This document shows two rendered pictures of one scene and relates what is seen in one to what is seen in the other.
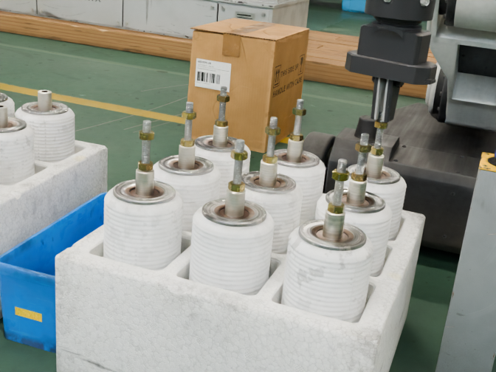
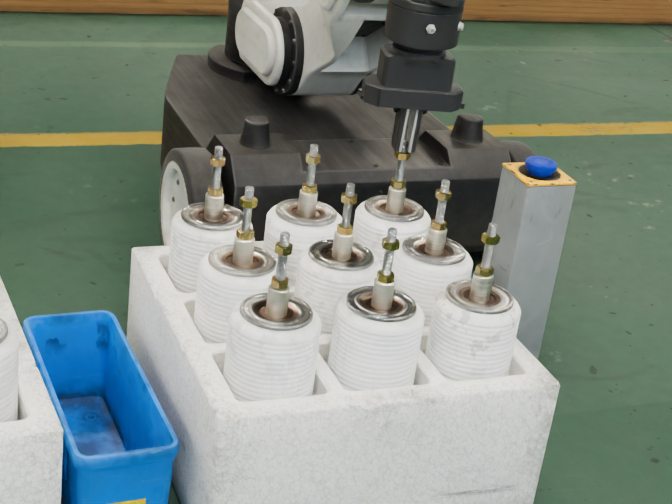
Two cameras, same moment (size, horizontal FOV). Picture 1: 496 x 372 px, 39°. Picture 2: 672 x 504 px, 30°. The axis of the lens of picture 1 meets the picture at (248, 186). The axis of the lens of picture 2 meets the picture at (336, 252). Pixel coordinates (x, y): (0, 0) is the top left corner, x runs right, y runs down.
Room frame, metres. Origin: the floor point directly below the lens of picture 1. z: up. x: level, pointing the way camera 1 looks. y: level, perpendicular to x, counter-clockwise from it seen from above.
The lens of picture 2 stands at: (-0.08, 0.87, 0.86)
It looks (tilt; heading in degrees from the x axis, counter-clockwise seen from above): 25 degrees down; 317
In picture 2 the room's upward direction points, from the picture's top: 8 degrees clockwise
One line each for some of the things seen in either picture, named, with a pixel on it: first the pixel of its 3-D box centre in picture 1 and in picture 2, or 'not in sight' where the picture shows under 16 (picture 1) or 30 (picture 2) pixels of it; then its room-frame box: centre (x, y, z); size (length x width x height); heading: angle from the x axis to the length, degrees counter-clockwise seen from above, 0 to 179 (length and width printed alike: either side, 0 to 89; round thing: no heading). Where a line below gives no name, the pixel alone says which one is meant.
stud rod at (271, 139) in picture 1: (271, 145); (346, 214); (0.86, -0.03, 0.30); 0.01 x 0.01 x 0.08
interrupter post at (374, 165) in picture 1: (374, 165); (395, 199); (0.94, -0.17, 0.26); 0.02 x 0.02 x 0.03
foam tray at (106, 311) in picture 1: (256, 291); (324, 376); (0.86, -0.03, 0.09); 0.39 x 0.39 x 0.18; 71
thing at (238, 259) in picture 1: (228, 282); (369, 377); (0.75, 0.01, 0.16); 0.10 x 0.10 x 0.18
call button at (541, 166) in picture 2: not in sight; (540, 168); (0.84, -0.32, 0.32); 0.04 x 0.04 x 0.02
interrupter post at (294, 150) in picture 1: (294, 150); (307, 203); (0.97, -0.06, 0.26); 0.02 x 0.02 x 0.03
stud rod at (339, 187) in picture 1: (338, 193); (487, 255); (0.71, -0.10, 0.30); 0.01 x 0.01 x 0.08
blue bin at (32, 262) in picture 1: (85, 264); (93, 422); (0.95, 0.24, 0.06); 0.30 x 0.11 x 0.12; 163
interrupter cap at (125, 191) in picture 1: (144, 192); (276, 312); (0.79, 0.12, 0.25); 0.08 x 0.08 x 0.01
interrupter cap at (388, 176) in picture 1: (373, 174); (394, 209); (0.94, -0.17, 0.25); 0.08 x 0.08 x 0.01
